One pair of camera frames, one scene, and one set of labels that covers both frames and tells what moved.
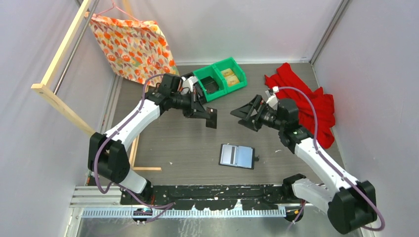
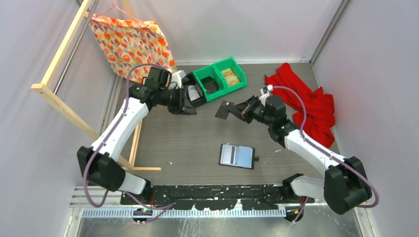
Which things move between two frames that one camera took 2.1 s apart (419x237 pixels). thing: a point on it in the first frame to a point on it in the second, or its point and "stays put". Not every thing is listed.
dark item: (210, 84) stays put
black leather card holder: (240, 156) stays put
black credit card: (212, 122) to (223, 112)
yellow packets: (230, 77) stays put
